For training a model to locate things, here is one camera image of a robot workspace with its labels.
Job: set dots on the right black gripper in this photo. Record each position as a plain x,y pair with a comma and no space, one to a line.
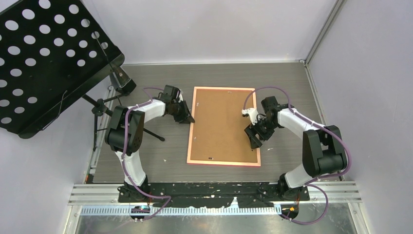
255,143

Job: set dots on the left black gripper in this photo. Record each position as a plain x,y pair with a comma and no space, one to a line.
185,117

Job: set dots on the brown backing board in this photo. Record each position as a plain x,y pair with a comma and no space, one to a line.
222,126

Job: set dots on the orange wooden picture frame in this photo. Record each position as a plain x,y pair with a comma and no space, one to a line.
222,163

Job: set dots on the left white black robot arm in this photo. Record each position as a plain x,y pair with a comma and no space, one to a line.
125,135

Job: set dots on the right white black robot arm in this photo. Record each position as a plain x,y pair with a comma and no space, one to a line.
322,150

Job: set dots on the aluminium corner profile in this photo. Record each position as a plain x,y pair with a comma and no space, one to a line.
335,11

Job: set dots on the black perforated music stand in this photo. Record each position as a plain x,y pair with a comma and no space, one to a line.
52,53

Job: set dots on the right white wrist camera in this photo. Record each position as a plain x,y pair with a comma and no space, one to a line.
253,115

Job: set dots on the black mounting base plate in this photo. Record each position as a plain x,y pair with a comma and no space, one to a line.
211,194

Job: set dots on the aluminium rail front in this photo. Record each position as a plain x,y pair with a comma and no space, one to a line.
107,193

